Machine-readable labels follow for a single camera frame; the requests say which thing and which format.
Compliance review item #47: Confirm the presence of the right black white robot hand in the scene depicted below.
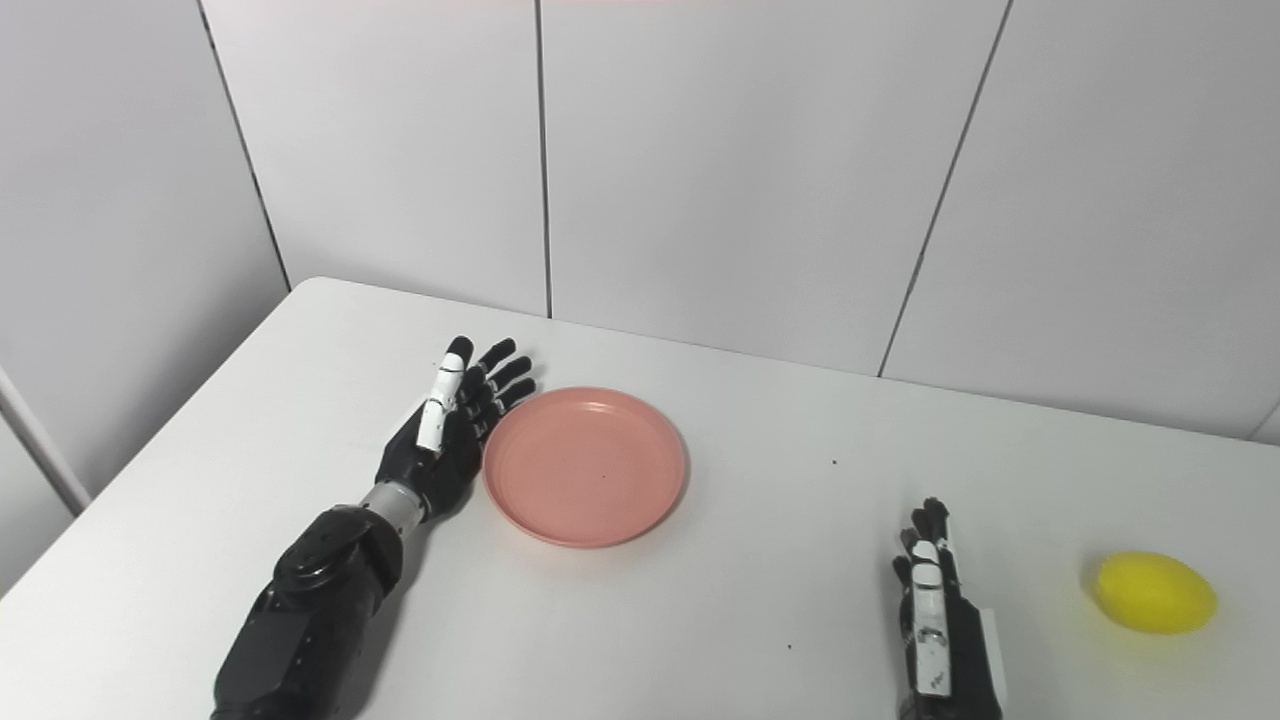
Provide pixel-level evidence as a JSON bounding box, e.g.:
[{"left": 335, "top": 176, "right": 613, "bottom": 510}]
[{"left": 892, "top": 497, "right": 1008, "bottom": 720}]

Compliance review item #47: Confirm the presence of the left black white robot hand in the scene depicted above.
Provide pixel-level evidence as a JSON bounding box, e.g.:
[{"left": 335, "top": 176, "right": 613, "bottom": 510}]
[{"left": 375, "top": 335, "right": 538, "bottom": 523}]

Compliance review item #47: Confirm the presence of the pink plastic plate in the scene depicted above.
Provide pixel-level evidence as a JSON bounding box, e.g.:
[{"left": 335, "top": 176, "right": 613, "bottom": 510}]
[{"left": 482, "top": 387, "right": 689, "bottom": 549}]

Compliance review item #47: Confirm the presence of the yellow lemon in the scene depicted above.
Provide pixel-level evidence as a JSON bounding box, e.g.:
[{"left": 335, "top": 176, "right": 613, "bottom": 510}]
[{"left": 1092, "top": 551, "right": 1219, "bottom": 635}]

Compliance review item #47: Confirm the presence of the white slanted pole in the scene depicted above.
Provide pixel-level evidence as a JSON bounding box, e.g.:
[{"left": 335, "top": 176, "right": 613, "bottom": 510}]
[{"left": 0, "top": 365, "right": 93, "bottom": 516}]

